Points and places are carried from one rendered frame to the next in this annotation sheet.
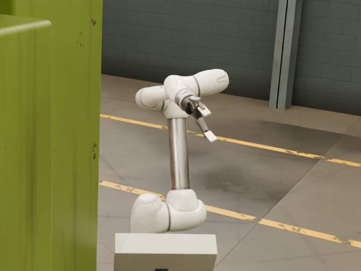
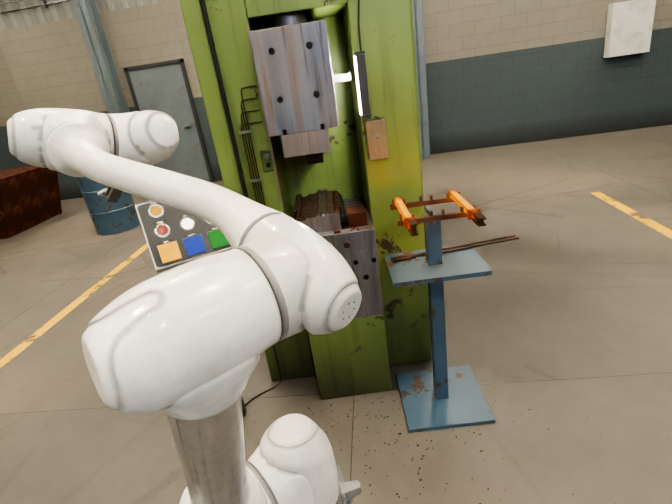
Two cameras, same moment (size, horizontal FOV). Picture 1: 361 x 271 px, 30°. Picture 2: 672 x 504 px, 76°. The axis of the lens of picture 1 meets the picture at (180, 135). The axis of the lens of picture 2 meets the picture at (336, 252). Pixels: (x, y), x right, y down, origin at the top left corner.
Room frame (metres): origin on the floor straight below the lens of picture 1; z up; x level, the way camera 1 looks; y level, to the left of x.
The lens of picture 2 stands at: (3.94, 0.07, 1.58)
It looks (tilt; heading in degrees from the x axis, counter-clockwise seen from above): 23 degrees down; 162
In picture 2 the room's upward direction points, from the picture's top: 8 degrees counter-clockwise
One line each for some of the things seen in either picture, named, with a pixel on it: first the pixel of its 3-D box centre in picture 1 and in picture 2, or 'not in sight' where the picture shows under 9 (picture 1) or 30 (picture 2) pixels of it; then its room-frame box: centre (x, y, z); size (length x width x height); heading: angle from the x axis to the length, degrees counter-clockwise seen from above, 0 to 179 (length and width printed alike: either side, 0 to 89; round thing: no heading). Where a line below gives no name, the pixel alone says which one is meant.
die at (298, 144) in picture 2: not in sight; (307, 136); (1.97, 0.65, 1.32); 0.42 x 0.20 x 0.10; 161
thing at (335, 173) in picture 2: not in sight; (315, 117); (1.68, 0.80, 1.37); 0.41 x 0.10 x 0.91; 71
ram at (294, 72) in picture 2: not in sight; (307, 79); (1.98, 0.69, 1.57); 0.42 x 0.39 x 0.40; 161
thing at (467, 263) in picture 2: not in sight; (434, 263); (2.47, 0.99, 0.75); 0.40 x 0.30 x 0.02; 70
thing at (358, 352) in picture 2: not in sight; (347, 329); (1.97, 0.71, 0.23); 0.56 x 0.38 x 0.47; 161
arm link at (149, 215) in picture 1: (147, 215); (296, 463); (3.20, 0.14, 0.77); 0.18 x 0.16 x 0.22; 109
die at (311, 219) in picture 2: not in sight; (318, 209); (1.97, 0.65, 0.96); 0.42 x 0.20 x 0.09; 161
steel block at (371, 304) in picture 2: not in sight; (336, 255); (1.97, 0.71, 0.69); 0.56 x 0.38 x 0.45; 161
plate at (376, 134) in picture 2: not in sight; (376, 139); (2.14, 0.93, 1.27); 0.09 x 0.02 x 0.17; 71
